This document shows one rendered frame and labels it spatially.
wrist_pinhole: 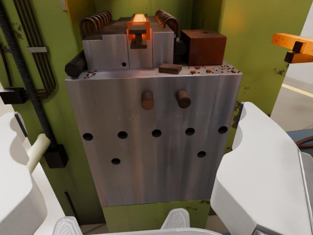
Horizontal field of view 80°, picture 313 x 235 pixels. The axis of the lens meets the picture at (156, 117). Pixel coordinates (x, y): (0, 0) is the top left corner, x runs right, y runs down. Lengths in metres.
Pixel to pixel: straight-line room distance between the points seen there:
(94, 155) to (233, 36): 0.52
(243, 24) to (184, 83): 0.30
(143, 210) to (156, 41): 0.54
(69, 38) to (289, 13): 0.63
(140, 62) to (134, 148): 0.22
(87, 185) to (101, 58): 0.65
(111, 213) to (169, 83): 0.51
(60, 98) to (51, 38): 0.19
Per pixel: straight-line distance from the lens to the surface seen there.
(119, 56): 0.46
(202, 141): 0.52
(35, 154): 0.73
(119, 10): 0.93
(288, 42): 0.53
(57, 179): 0.97
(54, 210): 1.38
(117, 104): 0.44
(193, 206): 0.74
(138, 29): 0.34
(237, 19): 0.64
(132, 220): 0.78
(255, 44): 0.68
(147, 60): 0.46
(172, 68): 0.42
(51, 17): 0.63
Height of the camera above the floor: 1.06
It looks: 33 degrees down
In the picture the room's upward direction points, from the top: 1 degrees counter-clockwise
